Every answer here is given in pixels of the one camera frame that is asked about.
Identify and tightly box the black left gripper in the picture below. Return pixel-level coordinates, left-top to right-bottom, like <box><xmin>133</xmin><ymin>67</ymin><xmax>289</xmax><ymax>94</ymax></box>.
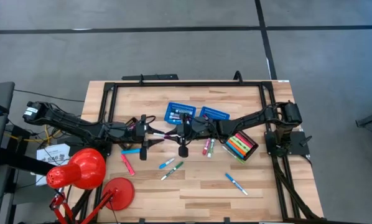
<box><xmin>127</xmin><ymin>114</ymin><xmax>165</xmax><ymax>162</ymax></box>

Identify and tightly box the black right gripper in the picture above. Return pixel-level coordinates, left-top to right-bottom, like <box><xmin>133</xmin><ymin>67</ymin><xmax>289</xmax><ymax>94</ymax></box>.
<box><xmin>164</xmin><ymin>113</ymin><xmax>220</xmax><ymax>159</ymax></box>

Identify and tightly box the blue plastic basket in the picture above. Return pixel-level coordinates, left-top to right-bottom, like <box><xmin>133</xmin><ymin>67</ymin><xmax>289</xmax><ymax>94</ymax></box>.
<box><xmin>164</xmin><ymin>101</ymin><xmax>197</xmax><ymax>126</ymax></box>
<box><xmin>200</xmin><ymin>106</ymin><xmax>231</xmax><ymax>122</ymax></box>

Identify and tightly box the pink fat Expo marker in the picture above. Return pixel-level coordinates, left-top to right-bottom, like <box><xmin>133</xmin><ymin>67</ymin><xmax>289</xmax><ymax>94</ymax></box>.
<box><xmin>202</xmin><ymin>138</ymin><xmax>212</xmax><ymax>156</ymax></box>

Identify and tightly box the green thin Expo marker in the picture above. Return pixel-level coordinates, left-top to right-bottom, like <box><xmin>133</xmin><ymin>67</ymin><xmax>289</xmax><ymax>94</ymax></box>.
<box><xmin>160</xmin><ymin>161</ymin><xmax>185</xmax><ymax>182</ymax></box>

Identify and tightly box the pink highlighter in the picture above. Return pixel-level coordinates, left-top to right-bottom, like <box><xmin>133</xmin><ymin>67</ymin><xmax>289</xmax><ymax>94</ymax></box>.
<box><xmin>235</xmin><ymin>133</ymin><xmax>254</xmax><ymax>149</ymax></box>
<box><xmin>121</xmin><ymin>154</ymin><xmax>136</xmax><ymax>176</ymax></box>

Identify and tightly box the green fat Expo marker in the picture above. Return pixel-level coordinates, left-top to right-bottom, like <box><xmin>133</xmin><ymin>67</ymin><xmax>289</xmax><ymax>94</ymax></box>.
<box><xmin>207</xmin><ymin>138</ymin><xmax>216</xmax><ymax>159</ymax></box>

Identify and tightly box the yellow-green highlighter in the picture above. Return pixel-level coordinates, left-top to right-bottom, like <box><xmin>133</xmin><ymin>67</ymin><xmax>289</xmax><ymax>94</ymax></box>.
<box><xmin>222</xmin><ymin>144</ymin><xmax>246</xmax><ymax>165</ymax></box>
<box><xmin>231</xmin><ymin>136</ymin><xmax>251</xmax><ymax>152</ymax></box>

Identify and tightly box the orange highlighter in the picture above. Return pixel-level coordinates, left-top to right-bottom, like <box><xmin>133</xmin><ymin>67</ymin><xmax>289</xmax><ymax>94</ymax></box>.
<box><xmin>228</xmin><ymin>138</ymin><xmax>248</xmax><ymax>156</ymax></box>

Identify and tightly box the blue thin Expo marker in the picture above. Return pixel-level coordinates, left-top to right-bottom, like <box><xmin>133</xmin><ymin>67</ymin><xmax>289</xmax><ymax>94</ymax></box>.
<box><xmin>225</xmin><ymin>172</ymin><xmax>249</xmax><ymax>197</ymax></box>

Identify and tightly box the red desk lamp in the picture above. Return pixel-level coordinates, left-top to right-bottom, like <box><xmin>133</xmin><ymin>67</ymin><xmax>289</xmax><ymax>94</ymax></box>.
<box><xmin>45</xmin><ymin>147</ymin><xmax>136</xmax><ymax>224</ymax></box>

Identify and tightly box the white paper sheet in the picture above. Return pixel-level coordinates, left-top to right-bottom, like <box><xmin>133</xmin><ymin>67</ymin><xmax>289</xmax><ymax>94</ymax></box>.
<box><xmin>35</xmin><ymin>143</ymin><xmax>71</xmax><ymax>187</ymax></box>

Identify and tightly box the black metal table frame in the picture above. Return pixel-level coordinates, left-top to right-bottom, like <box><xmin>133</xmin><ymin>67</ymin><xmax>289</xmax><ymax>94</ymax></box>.
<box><xmin>92</xmin><ymin>79</ymin><xmax>325</xmax><ymax>223</ymax></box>

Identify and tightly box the black mount bar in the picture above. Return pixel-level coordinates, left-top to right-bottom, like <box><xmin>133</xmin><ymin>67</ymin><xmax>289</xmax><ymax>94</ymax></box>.
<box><xmin>121</xmin><ymin>73</ymin><xmax>179</xmax><ymax>82</ymax></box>

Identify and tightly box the yellow cable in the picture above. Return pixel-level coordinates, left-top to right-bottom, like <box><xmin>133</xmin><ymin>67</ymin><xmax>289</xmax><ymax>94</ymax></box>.
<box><xmin>5</xmin><ymin>121</ymin><xmax>64</xmax><ymax>144</ymax></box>

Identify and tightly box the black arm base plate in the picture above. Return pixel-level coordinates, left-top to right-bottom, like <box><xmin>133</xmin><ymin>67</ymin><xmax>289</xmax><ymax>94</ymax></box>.
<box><xmin>264</xmin><ymin>130</ymin><xmax>311</xmax><ymax>156</ymax></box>

